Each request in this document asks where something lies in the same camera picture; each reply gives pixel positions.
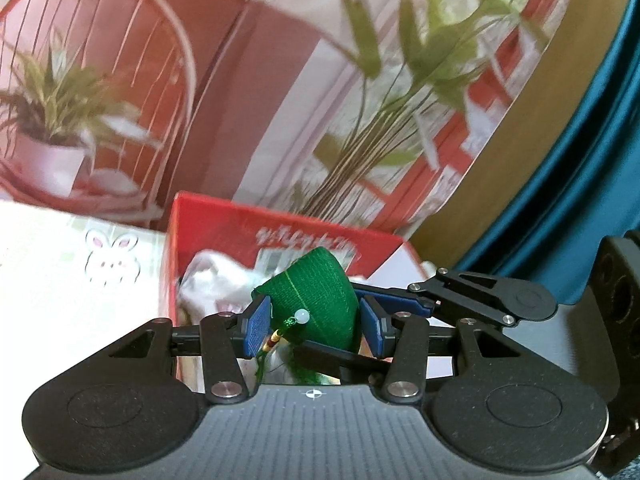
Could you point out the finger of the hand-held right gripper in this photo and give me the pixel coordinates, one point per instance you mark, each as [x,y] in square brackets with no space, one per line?
[335,357]
[395,300]

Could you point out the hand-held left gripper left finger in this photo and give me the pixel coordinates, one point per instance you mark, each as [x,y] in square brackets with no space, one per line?
[257,329]

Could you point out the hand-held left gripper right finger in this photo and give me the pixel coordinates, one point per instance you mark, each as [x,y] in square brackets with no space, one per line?
[372,324]

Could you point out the white face mask packet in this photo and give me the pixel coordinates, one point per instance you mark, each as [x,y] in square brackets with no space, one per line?
[215,280]

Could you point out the green cone sachet with tassel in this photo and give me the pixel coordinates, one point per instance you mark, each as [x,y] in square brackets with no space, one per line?
[312,287]

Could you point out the red strawberry print box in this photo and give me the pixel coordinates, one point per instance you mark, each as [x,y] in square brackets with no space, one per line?
[220,225]

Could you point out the teal curtain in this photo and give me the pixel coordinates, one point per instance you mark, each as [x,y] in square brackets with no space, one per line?
[580,150]

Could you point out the green checked bunny blanket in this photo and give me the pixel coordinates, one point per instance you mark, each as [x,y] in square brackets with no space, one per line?
[75,280]

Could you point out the wall poster with plants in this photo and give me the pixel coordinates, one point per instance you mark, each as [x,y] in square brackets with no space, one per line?
[250,70]

